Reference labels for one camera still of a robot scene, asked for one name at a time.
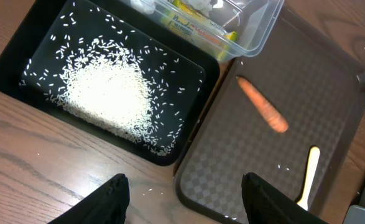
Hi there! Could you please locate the orange carrot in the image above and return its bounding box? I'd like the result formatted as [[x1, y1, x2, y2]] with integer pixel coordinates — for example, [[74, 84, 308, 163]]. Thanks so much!
[[236, 75, 289, 133]]

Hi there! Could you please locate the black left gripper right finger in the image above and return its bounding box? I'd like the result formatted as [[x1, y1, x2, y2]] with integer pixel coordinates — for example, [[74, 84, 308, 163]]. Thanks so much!
[[241, 172, 326, 224]]

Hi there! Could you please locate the black plastic bin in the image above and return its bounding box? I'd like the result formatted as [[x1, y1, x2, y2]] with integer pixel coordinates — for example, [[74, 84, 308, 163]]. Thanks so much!
[[0, 1, 219, 166]]

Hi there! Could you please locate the yellow plastic spoon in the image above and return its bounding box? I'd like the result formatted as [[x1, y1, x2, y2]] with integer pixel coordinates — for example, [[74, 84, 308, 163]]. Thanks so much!
[[297, 146, 320, 210]]

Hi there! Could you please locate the yellow green snack wrapper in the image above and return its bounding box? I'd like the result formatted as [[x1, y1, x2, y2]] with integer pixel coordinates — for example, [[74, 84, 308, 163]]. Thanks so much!
[[162, 0, 238, 61]]

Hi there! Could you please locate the white rice pile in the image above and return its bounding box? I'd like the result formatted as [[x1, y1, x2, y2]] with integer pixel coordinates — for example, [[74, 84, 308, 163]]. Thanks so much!
[[19, 1, 203, 156]]

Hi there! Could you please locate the white tissue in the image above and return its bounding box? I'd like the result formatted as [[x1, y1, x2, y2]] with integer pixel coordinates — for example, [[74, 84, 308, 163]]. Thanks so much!
[[187, 0, 224, 16], [130, 0, 155, 15]]

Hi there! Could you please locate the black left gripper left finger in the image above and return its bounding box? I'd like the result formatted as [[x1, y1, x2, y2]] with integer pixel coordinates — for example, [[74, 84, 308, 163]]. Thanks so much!
[[49, 174, 130, 224]]

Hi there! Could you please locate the clear plastic bin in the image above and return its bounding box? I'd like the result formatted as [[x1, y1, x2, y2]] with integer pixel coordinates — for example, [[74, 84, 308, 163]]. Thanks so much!
[[123, 0, 284, 62]]

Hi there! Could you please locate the dark brown tray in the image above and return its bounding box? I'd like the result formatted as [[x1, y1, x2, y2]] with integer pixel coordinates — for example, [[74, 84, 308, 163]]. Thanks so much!
[[174, 7, 365, 223]]

